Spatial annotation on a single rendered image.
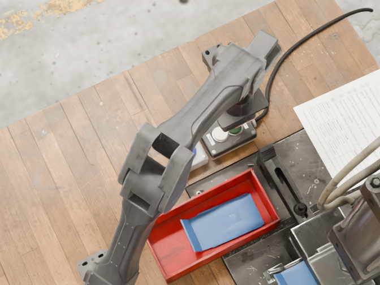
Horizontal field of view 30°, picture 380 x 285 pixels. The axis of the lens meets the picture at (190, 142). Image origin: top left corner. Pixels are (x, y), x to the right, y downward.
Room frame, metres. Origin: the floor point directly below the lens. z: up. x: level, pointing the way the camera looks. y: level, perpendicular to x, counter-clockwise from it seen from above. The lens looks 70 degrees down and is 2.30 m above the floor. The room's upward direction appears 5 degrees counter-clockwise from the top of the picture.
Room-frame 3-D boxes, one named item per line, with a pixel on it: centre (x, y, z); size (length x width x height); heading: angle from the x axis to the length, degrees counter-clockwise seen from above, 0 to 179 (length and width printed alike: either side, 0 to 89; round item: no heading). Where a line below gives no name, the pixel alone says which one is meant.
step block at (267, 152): (0.43, -0.16, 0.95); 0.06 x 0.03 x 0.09; 23
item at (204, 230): (0.33, -0.05, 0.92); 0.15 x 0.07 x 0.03; 109
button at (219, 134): (0.51, -0.06, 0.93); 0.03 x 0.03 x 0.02
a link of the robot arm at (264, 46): (0.56, -0.12, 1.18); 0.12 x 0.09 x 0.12; 141
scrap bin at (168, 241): (0.32, -0.03, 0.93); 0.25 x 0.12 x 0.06; 113
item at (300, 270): (0.20, -0.22, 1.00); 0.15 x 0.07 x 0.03; 113
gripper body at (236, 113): (0.52, -0.10, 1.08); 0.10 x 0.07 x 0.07; 113
